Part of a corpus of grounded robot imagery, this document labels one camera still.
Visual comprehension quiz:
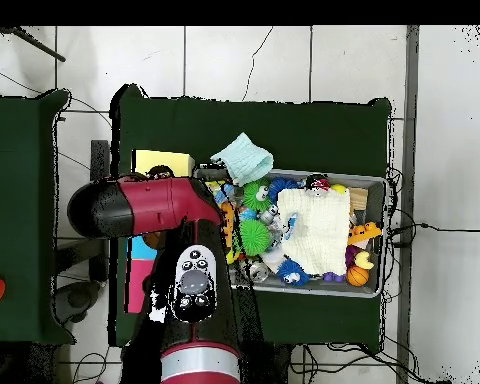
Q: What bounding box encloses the pale yellow plush toy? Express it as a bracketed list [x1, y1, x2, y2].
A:
[353, 250, 375, 270]

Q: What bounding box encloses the crushed black red can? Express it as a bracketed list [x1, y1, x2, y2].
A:
[305, 173, 331, 197]

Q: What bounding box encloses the orange plastic toy block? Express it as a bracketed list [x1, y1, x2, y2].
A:
[346, 221, 383, 246]

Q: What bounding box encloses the green spiky rubber ball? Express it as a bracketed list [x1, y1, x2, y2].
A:
[238, 218, 272, 257]

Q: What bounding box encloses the grey rounded object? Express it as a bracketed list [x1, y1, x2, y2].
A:
[53, 279, 102, 325]

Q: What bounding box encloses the shallow clear mesh bin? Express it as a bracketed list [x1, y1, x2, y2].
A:
[193, 164, 388, 299]

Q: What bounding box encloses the green spiky ball with eyes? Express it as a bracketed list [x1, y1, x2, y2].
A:
[242, 178, 273, 211]

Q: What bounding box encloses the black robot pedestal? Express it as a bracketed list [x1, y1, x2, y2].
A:
[259, 341, 293, 384]

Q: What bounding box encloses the small orange basketball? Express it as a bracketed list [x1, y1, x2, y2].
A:
[346, 265, 370, 288]

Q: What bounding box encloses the blue spiky ball with eyes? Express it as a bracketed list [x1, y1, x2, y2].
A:
[276, 257, 311, 287]

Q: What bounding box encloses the cream waffle cloth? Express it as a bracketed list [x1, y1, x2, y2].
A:
[277, 187, 352, 277]

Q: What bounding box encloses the black power cable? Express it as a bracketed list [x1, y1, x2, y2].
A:
[387, 222, 480, 249]

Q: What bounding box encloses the mint green waffle cloth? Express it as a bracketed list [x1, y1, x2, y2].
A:
[209, 132, 274, 188]

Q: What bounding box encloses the blue spiky rubber ball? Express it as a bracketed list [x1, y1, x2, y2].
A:
[268, 176, 301, 198]

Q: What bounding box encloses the wooden box with three holes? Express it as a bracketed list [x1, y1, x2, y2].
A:
[124, 149, 195, 314]

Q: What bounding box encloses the black upright panel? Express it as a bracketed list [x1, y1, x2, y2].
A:
[89, 139, 111, 283]

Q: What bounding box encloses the dark green table cloth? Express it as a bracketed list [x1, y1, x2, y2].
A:
[0, 88, 75, 346]
[108, 83, 392, 348]

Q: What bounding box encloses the dark thin rod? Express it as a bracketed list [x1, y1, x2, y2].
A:
[0, 25, 67, 63]

